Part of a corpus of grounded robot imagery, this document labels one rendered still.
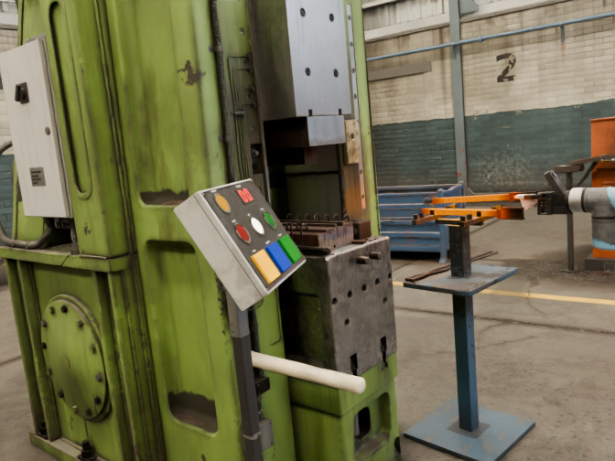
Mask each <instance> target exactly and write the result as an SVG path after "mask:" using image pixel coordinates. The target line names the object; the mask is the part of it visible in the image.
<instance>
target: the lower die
mask: <svg viewBox="0 0 615 461"><path fill-rule="evenodd" d="M329 222H342V227H338V228H337V224H330V223H307V227H308V230H307V228H306V225H303V226H302V235H303V242H304V245H305V246H315V247H327V248H329V249H330V250H331V251H332V250H335V249H338V248H340V247H343V246H346V245H349V244H351V242H352V241H354V239H353V227H352V221H329ZM286 223H287V225H288V230H286V231H287V233H288V234H289V236H290V237H291V235H290V225H291V224H292V223H293V222H286ZM295 223H296V224H297V226H298V230H297V227H296V225H295V224H294V225H293V226H292V235H293V242H294V243H295V245H297V246H300V245H301V236H300V225H301V224H302V223H297V222H295ZM283 226H284V228H285V229H286V225H285V224H284V225H283ZM334 245H335V246H336V247H335V248H334Z"/></svg>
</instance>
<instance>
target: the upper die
mask: <svg viewBox="0 0 615 461"><path fill-rule="evenodd" d="M263 125H264V141H265V150H276V149H287V148H297V147H308V146H317V145H334V144H343V143H346V139H345V127H344V116H343V115H330V116H308V117H300V118H293V119H286V120H279V121H272V122H265V123H263Z"/></svg>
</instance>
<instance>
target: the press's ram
mask: <svg viewBox="0 0 615 461"><path fill-rule="evenodd" d="M251 8H252V18H253V27H254V44H255V53H256V62H257V70H258V80H259V89H260V97H261V106H262V116H263V123H265V122H272V121H279V120H286V119H293V118H300V117H308V116H330V115H343V116H344V115H351V95H350V83H349V71H348V60H347V48H346V36H345V24H344V13H343V1H342V0H251Z"/></svg>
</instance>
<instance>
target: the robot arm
mask: <svg viewBox="0 0 615 461"><path fill-rule="evenodd" d="M544 176H545V179H546V180H547V181H548V183H549V184H550V186H551V187H552V189H553V190H554V191H545V192H539V193H538V194H519V195H517V196H515V197H514V198H519V199H520V200H521V203H522V206H523V208H524V209H531V208H533V207H534V204H535V203H538V204H537V215H553V214H567V215H569V214H572V213H573V212H585V213H591V223H592V237H591V239H592V245H593V247H594V248H596V249H600V250H606V251H615V188H612V187H607V188H572V189H571V190H566V188H565V187H564V185H563V184H562V182H561V181H560V179H559V178H558V176H557V175H556V173H555V171H554V170H550V171H547V172H546V173H544ZM529 198H534V199H529ZM544 212H547V214H541V213H544Z"/></svg>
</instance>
